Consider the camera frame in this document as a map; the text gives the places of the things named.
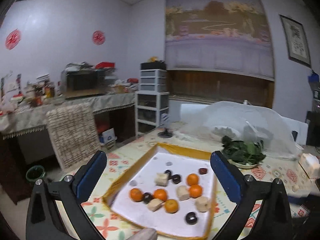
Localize red paper wall decoration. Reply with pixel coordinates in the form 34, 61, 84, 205
5, 29, 21, 50
92, 30, 105, 45

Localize white chair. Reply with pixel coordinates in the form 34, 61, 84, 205
277, 116, 309, 145

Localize blurred beige object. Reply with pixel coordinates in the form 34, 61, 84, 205
132, 227, 158, 240

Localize landscape print roller blind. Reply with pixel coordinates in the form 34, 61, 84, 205
164, 0, 275, 80

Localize counter with lace cloth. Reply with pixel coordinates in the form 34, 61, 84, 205
0, 92, 137, 140

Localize black case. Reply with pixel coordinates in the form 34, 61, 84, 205
140, 61, 167, 70

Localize spinach leaves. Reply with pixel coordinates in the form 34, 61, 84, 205
221, 135, 267, 165

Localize cluster of bottles and jars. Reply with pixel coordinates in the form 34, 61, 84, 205
0, 72, 62, 110

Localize white bowl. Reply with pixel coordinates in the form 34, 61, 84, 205
212, 126, 242, 140

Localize blue and white carton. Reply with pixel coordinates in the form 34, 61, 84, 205
100, 128, 117, 144

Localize patterned tablecloth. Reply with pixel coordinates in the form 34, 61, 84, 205
54, 121, 320, 240

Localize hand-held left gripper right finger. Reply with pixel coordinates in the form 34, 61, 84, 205
210, 151, 293, 240

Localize yellow rimmed box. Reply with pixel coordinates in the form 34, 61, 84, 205
102, 142, 218, 239

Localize pale round plate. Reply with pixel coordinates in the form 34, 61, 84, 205
226, 159, 259, 169

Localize green trash bin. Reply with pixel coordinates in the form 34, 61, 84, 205
26, 165, 47, 184

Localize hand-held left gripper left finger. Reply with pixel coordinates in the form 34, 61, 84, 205
26, 150, 107, 240

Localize chair with woven cover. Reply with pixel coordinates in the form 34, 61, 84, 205
46, 104, 102, 170

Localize white mesh food cover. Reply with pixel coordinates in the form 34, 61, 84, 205
175, 101, 300, 160

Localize framed picture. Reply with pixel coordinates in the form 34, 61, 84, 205
279, 14, 312, 69

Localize white plastic drawer unit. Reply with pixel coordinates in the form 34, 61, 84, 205
136, 69, 170, 138

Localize black box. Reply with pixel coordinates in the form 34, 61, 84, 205
306, 111, 320, 147

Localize tissue pack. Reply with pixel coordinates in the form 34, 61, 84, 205
299, 152, 320, 179

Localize microwave oven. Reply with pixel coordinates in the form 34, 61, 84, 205
61, 70, 107, 98

